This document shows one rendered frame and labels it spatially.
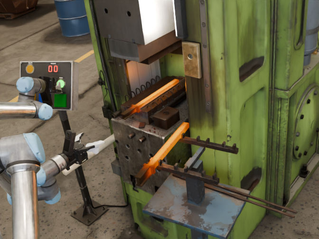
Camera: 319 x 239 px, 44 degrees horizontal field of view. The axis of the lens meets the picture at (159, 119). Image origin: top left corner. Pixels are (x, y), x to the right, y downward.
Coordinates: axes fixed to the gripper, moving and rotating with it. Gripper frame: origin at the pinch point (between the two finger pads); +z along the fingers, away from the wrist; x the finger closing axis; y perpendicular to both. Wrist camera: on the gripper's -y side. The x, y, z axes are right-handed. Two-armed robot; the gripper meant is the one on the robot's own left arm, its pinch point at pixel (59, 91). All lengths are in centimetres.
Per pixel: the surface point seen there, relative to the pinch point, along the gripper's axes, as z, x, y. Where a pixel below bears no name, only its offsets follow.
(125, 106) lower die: 2.4, -38.5, -7.3
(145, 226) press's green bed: 38, -41, -83
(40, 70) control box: 1.3, 13.5, 12.2
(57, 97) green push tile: 0.6, 1.5, -3.4
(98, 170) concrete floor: 104, 22, -62
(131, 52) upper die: -19, -49, 19
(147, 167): -52, -69, -31
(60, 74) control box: 1.3, 0.0, 9.8
